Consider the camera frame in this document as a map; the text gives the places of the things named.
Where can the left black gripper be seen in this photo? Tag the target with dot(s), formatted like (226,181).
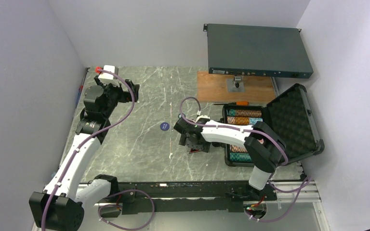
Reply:
(125,96)

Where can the top poker chip row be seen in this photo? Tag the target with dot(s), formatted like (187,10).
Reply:
(244,113)

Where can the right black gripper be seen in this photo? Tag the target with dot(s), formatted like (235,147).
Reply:
(202,146)

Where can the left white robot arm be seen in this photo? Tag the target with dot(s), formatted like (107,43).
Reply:
(60,206)

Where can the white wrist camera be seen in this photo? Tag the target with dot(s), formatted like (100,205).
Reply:
(106,74)
(200,117)

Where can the wooden base board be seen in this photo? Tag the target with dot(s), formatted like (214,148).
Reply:
(213,88)

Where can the bottom poker chip row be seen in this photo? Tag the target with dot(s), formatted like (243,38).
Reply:
(239,157)

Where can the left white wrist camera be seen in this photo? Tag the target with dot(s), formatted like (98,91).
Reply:
(106,74)

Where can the blue small blind button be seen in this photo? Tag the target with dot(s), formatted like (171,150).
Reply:
(164,126)

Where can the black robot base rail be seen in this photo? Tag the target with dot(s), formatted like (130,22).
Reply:
(184,196)

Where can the black poker set case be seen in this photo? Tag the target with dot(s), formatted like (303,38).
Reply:
(290,116)

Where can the poker chip row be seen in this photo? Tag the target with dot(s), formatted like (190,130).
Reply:
(243,120)
(237,149)
(239,157)
(244,113)

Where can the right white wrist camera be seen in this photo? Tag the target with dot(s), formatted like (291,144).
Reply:
(200,117)

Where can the red triangular dealer button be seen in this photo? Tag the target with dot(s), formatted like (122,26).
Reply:
(192,151)

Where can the dark grey rack server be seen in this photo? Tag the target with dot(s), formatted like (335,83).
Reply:
(256,51)

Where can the orange handled screwdriver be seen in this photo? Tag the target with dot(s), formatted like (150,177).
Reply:
(241,103)

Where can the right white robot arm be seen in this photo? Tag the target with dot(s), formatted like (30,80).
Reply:
(265,148)

